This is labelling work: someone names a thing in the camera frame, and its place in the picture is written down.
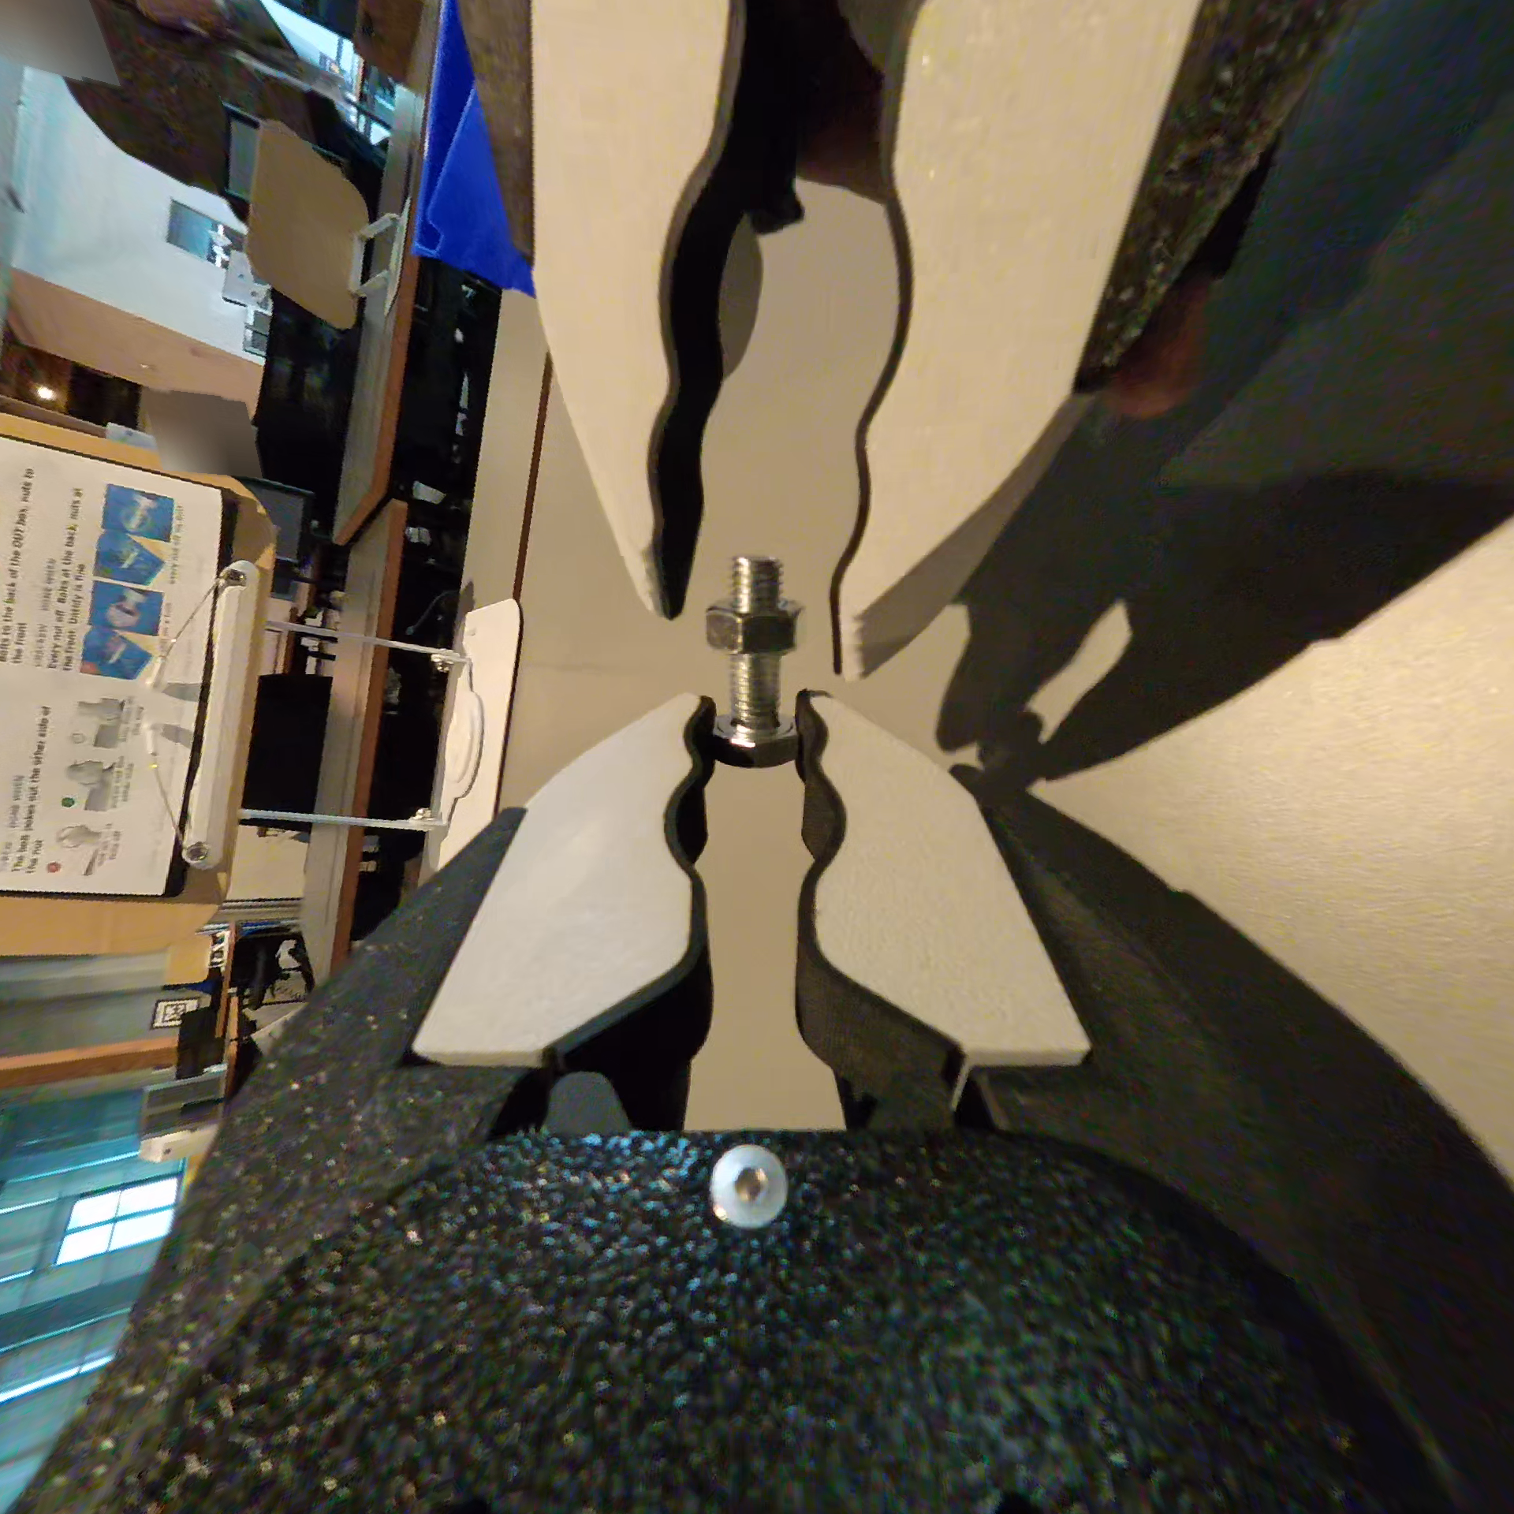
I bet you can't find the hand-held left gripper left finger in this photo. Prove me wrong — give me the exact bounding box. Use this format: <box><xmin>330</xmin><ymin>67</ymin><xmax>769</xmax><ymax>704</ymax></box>
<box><xmin>409</xmin><ymin>693</ymin><xmax>721</xmax><ymax>1073</ymax></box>

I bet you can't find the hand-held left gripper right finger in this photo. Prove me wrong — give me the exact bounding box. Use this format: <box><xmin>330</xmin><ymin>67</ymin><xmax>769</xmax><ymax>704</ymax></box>
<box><xmin>793</xmin><ymin>689</ymin><xmax>1092</xmax><ymax>1068</ymax></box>

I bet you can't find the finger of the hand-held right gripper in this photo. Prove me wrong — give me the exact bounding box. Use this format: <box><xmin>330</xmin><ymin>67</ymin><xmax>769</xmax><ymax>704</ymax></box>
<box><xmin>530</xmin><ymin>0</ymin><xmax>807</xmax><ymax>621</ymax></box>
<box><xmin>825</xmin><ymin>0</ymin><xmax>1211</xmax><ymax>682</ymax></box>

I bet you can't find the large blue plastic bin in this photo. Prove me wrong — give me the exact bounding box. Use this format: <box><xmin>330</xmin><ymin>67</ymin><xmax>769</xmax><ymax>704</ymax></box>
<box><xmin>414</xmin><ymin>0</ymin><xmax>539</xmax><ymax>298</ymax></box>

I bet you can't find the silver hex bolt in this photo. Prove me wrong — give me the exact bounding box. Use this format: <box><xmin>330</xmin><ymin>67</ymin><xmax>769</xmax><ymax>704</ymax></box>
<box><xmin>706</xmin><ymin>556</ymin><xmax>809</xmax><ymax>774</ymax></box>

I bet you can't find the silver hex nut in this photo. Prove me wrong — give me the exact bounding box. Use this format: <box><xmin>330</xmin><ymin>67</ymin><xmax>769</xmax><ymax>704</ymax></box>
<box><xmin>706</xmin><ymin>597</ymin><xmax>809</xmax><ymax>655</ymax></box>

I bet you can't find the person's right forearm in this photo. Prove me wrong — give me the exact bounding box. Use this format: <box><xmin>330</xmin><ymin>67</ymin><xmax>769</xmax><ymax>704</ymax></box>
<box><xmin>1164</xmin><ymin>0</ymin><xmax>1514</xmax><ymax>500</ymax></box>

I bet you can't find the person's right hand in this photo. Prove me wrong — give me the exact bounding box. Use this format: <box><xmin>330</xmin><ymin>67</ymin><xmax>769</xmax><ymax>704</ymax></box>
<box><xmin>1105</xmin><ymin>318</ymin><xmax>1211</xmax><ymax>424</ymax></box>

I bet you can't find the tan backing board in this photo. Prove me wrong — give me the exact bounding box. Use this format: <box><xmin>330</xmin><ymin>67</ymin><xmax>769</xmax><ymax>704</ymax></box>
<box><xmin>241</xmin><ymin>120</ymin><xmax>373</xmax><ymax>334</ymax></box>

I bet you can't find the instruction poster board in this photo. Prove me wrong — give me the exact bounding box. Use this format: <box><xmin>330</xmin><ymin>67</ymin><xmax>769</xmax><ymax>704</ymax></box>
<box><xmin>0</xmin><ymin>415</ymin><xmax>279</xmax><ymax>960</ymax></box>

